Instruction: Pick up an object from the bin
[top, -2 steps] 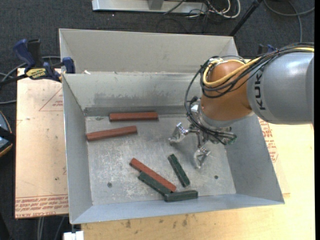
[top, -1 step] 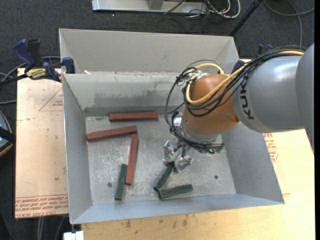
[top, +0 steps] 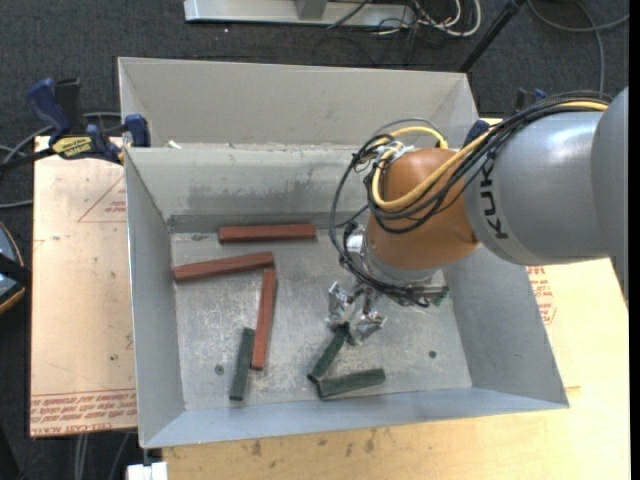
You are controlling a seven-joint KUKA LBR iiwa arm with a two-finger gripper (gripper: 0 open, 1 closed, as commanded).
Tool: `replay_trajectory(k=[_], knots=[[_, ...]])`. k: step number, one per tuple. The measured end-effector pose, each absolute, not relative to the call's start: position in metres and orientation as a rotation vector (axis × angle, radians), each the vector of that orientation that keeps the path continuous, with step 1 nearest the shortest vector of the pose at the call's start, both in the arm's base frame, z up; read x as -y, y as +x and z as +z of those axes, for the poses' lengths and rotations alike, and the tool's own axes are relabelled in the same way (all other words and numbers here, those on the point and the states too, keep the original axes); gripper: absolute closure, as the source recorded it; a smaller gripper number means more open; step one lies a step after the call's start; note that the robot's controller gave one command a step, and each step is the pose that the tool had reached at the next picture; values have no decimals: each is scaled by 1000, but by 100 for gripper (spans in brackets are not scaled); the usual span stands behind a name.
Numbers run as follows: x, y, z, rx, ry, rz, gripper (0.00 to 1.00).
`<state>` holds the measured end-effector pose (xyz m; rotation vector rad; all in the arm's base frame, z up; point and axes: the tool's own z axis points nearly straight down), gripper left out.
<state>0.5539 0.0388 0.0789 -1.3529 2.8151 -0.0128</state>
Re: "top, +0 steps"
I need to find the grey metal bin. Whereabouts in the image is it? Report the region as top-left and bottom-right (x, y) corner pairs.
(117, 56), (570, 450)

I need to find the red-brown flat block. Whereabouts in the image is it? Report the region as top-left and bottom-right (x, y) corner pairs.
(171, 251), (276, 284)
(249, 267), (279, 372)
(218, 223), (318, 244)

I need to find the brown cardboard board red print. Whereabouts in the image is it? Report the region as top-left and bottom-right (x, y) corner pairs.
(29, 135), (584, 439)

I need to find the dark green flat block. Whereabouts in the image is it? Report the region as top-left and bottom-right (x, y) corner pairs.
(316, 367), (387, 400)
(306, 321), (351, 384)
(228, 326), (257, 402)

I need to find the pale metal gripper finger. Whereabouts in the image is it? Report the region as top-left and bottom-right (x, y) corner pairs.
(351, 308), (389, 347)
(326, 281), (355, 332)

